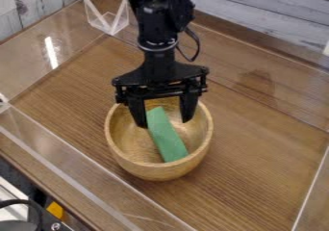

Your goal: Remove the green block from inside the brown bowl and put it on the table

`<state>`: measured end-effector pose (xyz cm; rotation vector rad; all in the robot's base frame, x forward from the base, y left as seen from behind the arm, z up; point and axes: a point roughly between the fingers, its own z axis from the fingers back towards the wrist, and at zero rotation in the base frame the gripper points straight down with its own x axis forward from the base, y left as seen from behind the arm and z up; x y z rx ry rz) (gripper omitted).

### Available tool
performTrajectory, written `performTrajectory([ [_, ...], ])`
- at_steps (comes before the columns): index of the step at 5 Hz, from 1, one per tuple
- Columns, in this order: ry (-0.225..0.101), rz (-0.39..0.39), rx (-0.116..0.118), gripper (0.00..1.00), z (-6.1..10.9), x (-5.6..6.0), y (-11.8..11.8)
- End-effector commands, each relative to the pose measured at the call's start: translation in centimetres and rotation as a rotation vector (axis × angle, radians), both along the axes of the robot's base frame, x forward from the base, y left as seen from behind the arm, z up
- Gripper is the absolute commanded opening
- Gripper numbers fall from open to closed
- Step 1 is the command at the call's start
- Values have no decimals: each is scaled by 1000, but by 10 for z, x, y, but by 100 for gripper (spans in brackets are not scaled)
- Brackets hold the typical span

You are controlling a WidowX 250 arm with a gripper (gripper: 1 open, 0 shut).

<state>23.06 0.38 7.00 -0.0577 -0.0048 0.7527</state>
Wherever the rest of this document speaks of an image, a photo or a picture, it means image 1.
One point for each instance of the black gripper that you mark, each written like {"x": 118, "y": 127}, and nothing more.
{"x": 161, "y": 77}

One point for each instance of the green rectangular block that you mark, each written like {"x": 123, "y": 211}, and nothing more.
{"x": 165, "y": 136}

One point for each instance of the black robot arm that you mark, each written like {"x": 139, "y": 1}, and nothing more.
{"x": 162, "y": 19}

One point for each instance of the brown wooden bowl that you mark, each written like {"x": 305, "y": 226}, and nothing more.
{"x": 134, "y": 149}

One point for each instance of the black device with yellow label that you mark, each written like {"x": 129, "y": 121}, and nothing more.
{"x": 48, "y": 215}

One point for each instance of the clear acrylic corner bracket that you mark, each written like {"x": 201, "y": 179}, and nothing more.
{"x": 110, "y": 23}

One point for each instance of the clear acrylic tray wall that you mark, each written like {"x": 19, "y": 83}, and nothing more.
{"x": 90, "y": 191}

